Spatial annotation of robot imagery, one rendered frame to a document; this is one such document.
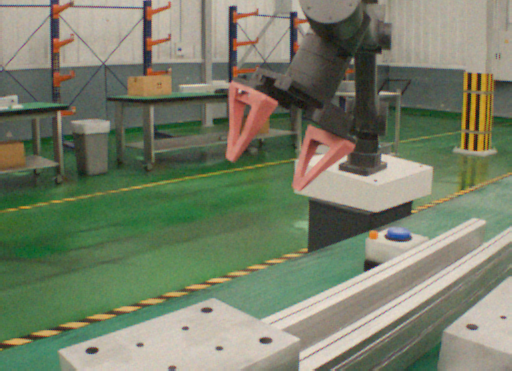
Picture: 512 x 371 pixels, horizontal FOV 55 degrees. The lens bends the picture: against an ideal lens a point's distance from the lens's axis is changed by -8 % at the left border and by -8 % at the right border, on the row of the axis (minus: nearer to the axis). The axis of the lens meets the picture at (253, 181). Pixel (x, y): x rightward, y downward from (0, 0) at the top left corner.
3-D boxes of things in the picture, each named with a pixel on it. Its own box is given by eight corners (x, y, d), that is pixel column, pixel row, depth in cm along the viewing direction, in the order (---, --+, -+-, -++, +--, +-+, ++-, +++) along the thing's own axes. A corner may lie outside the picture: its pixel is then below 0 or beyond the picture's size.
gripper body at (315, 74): (348, 133, 57) (377, 73, 56) (281, 93, 51) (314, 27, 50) (312, 118, 62) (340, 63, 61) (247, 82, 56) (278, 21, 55)
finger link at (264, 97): (282, 186, 54) (323, 104, 54) (228, 163, 50) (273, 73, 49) (249, 166, 60) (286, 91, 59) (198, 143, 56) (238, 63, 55)
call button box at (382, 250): (388, 259, 93) (391, 225, 91) (435, 272, 86) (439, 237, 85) (362, 271, 87) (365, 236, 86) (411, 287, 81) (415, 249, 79)
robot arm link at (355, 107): (393, -12, 93) (341, -16, 96) (390, 40, 88) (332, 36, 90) (387, 117, 132) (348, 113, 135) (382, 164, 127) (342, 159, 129)
